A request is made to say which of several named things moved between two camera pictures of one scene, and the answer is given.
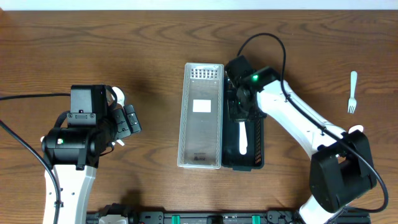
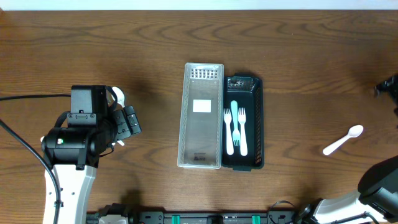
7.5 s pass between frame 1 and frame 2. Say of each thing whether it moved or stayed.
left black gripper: stayed
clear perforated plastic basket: stayed
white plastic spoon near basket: stayed
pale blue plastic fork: moved
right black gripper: moved
